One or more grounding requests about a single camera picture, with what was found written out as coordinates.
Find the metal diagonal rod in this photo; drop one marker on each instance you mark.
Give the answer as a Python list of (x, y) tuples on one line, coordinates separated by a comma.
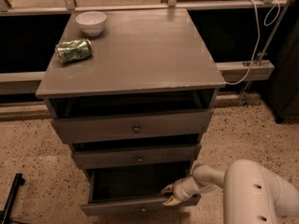
[(256, 58)]

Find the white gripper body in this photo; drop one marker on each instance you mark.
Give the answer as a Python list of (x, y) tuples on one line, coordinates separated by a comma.
[(180, 190)]

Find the grey drawer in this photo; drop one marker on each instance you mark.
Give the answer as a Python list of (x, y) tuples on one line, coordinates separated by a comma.
[(131, 189), (132, 156), (94, 129)]

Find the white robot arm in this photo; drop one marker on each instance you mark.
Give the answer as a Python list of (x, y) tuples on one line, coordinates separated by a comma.
[(252, 194)]

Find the dark cabinet at right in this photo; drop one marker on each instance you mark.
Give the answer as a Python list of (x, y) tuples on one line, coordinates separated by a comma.
[(282, 88)]

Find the grey middle drawer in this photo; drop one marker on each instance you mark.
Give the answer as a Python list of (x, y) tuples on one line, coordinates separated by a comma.
[(132, 156)]

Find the white ceramic bowl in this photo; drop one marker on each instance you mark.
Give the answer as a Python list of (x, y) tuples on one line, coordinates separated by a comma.
[(91, 23)]

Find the grey bottom drawer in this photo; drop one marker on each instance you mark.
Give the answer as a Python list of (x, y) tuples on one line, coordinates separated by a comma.
[(131, 189)]

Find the crushed green soda can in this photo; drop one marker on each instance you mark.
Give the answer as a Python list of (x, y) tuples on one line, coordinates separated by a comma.
[(74, 50)]

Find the grey metal railing frame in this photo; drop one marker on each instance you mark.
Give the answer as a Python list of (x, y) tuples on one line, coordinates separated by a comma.
[(124, 6)]

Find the grey wooden drawer cabinet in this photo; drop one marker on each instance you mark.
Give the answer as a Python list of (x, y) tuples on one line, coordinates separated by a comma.
[(145, 62)]

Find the grey top drawer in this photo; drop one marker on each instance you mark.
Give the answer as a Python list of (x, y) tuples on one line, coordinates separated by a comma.
[(94, 129)]

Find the black stand leg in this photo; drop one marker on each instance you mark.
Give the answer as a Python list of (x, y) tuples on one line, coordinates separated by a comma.
[(5, 213)]

